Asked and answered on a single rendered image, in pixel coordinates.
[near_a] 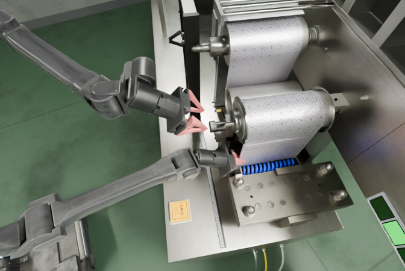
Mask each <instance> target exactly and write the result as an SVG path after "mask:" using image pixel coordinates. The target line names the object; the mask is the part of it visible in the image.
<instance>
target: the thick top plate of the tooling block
mask: <svg viewBox="0 0 405 271"><path fill-rule="evenodd" d="M327 163H331V164H333V163H332V162H331V161H328V162H323V163H316V164H309V165H305V166H301V168H302V170H303V171H302V172H300V173H293V174H288V175H282V176H276V174H275V171H274V170H272V171H268V172H261V173H254V174H250V175H243V177H242V179H243V180H244V187H243V189H241V190H238V189H236V188H235V186H234V182H235V180H236V178H235V177H231V178H229V179H228V183H227V184H228V188H229V192H230V196H231V201H232V204H233V210H234V214H235V218H236V222H237V227H238V228H241V227H245V226H251V225H258V224H261V223H268V222H274V221H278V220H284V219H285V218H287V217H290V216H297V215H300V214H307V213H313V212H316V213H322V212H326V211H332V210H338V209H342V208H346V207H349V206H351V205H354V203H353V201H352V199H351V197H350V196H349V194H347V197H346V198H345V199H344V200H342V201H337V200H336V199H335V198H334V197H333V192H334V191H335V190H341V189H343V190H346V188H345V186H344V184H343V182H342V180H341V178H340V176H339V175H338V173H337V171H336V169H335V167H334V165H333V170H332V172H330V174H328V175H325V174H323V173H322V172H321V170H320V167H321V166H322V165H324V164H327ZM346 191H347V190H346ZM347 193H348V192H347ZM250 205H251V206H253V207H254V208H255V214H254V216H253V217H251V218H249V217H246V215H244V212H243V211H244V208H245V207H246V206H250Z"/></svg>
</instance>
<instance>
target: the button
mask: <svg viewBox="0 0 405 271"><path fill-rule="evenodd" d="M170 207H171V222H172V223H175V222H181V221H185V220H190V213H189V204H188V200H185V201H178V202H171V203H170Z"/></svg>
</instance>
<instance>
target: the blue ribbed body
mask: <svg viewBox="0 0 405 271"><path fill-rule="evenodd" d="M295 165H297V161H294V159H293V158H291V159H290V160H289V159H287V160H283V162H282V161H281V160H279V162H278V161H275V164H274V162H273V161H272V162H271V165H270V163H269V162H267V165H266V163H263V166H262V164H259V167H258V165H257V164H255V167H254V166H253V165H251V168H250V167H249V166H247V167H246V168H247V169H246V168H245V166H243V169H242V173H243V174H242V175H249V174H254V173H261V172H268V171H272V170H275V169H277V168H281V167H288V166H295Z"/></svg>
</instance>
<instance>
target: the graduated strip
mask: <svg viewBox="0 0 405 271"><path fill-rule="evenodd" d="M199 134H200V139H201V145H202V149H206V150H207V145H206V139H205V135H204V131H201V132H199ZM206 171H207V177H208V182H209V188H210V194H211V198H212V204H213V211H214V214H215V220H216V227H217V231H218V237H219V243H220V247H221V249H222V248H226V247H227V246H226V242H225V237H224V231H223V227H222V222H221V216H220V212H219V206H218V200H217V197H216V191H215V185H214V182H213V175H212V170H211V167H206Z"/></svg>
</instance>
